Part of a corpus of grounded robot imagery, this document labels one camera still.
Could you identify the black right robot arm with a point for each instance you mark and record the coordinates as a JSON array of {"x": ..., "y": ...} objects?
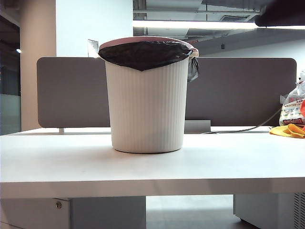
[{"x": 281, "y": 16}]

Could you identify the white ribbed trash can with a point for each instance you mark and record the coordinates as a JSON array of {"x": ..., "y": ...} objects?
[{"x": 147, "y": 107}]

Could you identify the black plastic trash bag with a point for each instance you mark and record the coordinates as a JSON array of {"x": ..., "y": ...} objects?
[{"x": 143, "y": 55}]

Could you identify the grey desk divider panel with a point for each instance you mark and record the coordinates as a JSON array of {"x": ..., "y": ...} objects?
[{"x": 71, "y": 95}]

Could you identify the long ceiling light strip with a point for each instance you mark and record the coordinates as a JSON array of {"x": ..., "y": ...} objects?
[{"x": 190, "y": 24}]

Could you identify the white under-desk cabinet with lock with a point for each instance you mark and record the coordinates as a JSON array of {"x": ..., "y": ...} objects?
[{"x": 95, "y": 212}]

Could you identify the yellow cloth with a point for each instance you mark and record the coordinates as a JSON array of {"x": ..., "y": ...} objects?
[{"x": 283, "y": 131}]

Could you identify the printed plastic snack bag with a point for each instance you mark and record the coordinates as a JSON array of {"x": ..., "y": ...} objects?
[{"x": 291, "y": 112}]

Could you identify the white under-desk cabinet with vents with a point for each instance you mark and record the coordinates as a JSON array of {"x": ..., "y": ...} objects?
[{"x": 257, "y": 207}]

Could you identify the orange plastic item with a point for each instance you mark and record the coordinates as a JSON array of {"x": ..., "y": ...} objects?
[{"x": 303, "y": 106}]

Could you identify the metal wall plate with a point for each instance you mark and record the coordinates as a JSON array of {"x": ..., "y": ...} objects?
[{"x": 91, "y": 47}]

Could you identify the white divider bracket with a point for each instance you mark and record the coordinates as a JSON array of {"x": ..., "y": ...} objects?
[{"x": 61, "y": 130}]

